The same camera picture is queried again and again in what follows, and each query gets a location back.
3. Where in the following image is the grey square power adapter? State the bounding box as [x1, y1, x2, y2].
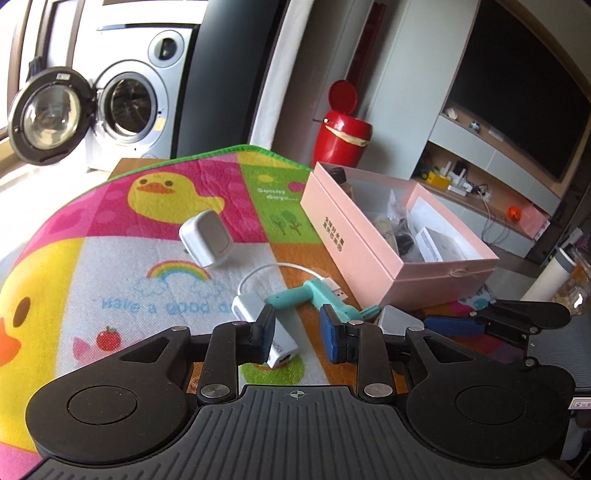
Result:
[376, 305, 424, 336]

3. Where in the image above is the white ethernet adapter with cable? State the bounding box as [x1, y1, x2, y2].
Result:
[231, 262, 348, 369]

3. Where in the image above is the teal plastic hook tool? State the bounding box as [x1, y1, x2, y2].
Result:
[264, 278, 381, 323]

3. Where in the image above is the white round-cornered plug adapter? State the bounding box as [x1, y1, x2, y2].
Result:
[179, 210, 233, 268]

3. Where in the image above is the yellow oil bottle black cap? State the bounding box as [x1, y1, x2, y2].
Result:
[328, 166, 353, 199]

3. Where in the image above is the white cylindrical bottle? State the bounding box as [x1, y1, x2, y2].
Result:
[521, 248, 576, 302]

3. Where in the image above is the pink cardboard box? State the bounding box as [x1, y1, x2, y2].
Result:
[301, 163, 498, 311]

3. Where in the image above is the white flat box in pink box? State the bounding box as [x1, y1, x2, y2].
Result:
[415, 227, 466, 263]

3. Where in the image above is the orange small toy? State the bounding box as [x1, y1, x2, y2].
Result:
[506, 206, 522, 223]

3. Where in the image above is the clear plastic bag with items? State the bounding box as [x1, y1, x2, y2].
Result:
[368, 190, 424, 263]

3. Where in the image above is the colourful cartoon play mat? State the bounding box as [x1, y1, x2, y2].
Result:
[0, 144, 532, 471]

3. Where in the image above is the yellow toy on shelf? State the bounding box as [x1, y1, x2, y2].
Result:
[421, 171, 451, 190]

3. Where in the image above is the black television screen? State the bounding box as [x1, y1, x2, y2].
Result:
[450, 1, 590, 180]

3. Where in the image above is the silver washing machine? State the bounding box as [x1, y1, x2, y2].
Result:
[72, 23, 199, 171]

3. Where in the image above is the washing machine round door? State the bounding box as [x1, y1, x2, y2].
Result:
[8, 67, 97, 166]

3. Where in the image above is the grey tv wall cabinet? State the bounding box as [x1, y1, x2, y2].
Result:
[406, 110, 562, 259]

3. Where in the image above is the red pedestal trash bin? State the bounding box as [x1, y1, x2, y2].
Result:
[311, 79, 373, 168]

